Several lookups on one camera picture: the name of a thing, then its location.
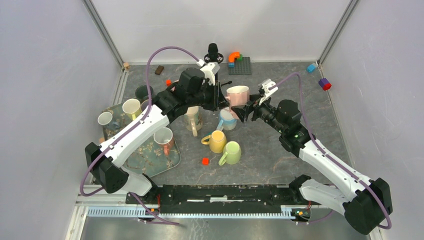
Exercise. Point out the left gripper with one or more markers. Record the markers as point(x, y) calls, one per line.
point(217, 102)

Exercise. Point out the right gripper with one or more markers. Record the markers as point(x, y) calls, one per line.
point(253, 105)

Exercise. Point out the pink octagonal mug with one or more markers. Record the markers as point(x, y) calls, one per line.
point(237, 96)

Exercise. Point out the light green mug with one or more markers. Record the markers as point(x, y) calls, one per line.
point(231, 154)

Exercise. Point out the salmon flower mug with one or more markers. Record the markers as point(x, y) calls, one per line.
point(165, 138)

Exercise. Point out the dark green mug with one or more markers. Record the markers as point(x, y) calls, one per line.
point(141, 93)

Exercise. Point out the yellow-green octagonal mug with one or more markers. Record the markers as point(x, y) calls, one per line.
point(132, 108)

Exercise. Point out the small grey-blue mug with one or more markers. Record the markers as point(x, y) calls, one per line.
point(106, 120)

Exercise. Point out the iridescent pink mug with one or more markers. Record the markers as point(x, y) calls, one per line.
point(144, 105)

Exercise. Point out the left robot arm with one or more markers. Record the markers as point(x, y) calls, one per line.
point(195, 87)

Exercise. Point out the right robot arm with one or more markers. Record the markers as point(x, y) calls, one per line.
point(365, 203)

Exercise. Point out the blue white mug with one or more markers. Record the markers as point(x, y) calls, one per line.
point(226, 120)

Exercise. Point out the tall seashell cream mug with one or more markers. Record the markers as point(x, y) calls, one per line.
point(193, 120)

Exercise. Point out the yellow mug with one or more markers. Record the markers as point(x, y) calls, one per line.
point(216, 141)

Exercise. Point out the grey lego baseplate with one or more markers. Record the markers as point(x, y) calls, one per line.
point(241, 67)

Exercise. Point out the black microphone on tripod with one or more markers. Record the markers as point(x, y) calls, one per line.
point(213, 55)

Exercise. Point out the orange curved block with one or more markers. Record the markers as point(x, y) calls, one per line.
point(233, 57)

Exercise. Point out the red cube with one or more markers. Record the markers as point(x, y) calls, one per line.
point(205, 161)

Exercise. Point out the brown block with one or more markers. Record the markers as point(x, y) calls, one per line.
point(159, 70)

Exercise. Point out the blue block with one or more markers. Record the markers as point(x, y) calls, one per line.
point(312, 67)

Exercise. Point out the purple red block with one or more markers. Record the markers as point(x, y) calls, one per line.
point(324, 84)

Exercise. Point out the floral green tray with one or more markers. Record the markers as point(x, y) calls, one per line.
point(149, 158)

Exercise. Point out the small wooden cube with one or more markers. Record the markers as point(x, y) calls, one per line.
point(126, 66)

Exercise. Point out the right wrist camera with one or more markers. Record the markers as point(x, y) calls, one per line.
point(266, 89)

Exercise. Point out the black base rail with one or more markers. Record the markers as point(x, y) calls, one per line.
point(224, 199)

